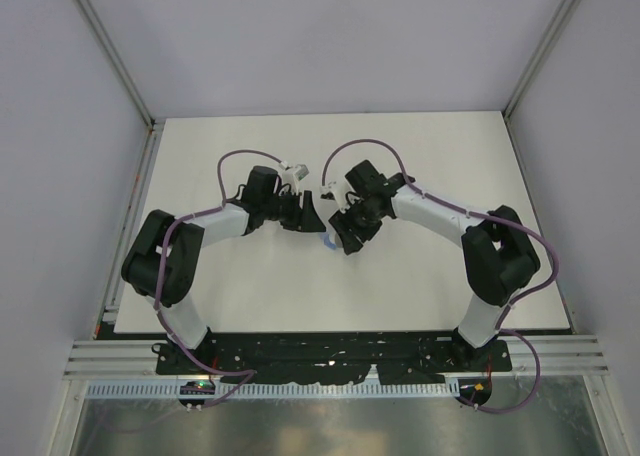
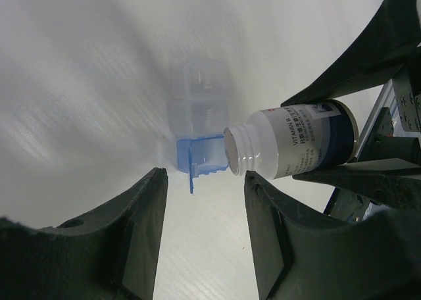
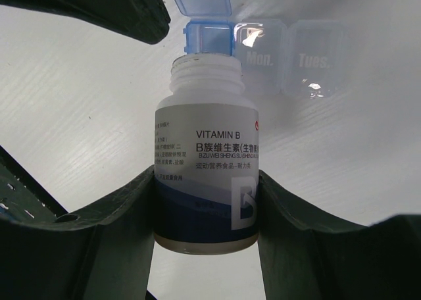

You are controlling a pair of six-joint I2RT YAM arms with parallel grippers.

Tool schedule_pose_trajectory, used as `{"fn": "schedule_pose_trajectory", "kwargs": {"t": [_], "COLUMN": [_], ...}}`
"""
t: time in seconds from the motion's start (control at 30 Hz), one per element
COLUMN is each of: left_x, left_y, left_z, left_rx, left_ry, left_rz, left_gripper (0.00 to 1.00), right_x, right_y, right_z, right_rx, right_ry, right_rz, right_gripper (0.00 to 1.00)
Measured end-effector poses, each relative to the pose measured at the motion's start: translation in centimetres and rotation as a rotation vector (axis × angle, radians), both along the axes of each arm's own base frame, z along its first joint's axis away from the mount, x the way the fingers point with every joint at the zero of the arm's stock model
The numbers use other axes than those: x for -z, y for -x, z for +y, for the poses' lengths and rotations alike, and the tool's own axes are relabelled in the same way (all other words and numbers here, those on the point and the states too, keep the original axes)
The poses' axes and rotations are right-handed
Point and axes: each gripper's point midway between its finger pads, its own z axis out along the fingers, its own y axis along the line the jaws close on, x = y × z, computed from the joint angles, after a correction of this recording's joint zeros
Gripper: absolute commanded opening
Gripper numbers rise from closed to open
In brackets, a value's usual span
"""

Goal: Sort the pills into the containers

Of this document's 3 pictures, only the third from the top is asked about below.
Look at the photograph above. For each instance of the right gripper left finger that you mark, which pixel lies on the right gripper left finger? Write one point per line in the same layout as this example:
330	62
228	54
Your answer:
101	251

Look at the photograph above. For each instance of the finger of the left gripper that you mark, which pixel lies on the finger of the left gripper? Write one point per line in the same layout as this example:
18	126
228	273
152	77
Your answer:
147	21

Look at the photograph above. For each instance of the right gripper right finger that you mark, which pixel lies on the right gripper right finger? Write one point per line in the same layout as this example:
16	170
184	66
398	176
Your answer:
308	253

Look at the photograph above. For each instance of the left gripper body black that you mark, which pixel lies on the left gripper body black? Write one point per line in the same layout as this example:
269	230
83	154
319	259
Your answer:
24	201

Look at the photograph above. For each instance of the white vitamin pill bottle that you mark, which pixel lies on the white vitamin pill bottle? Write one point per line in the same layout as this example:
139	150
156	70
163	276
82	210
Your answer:
206	159

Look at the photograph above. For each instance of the clear blue pill organizer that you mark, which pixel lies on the clear blue pill organizer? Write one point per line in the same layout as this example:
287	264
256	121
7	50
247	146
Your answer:
304	59

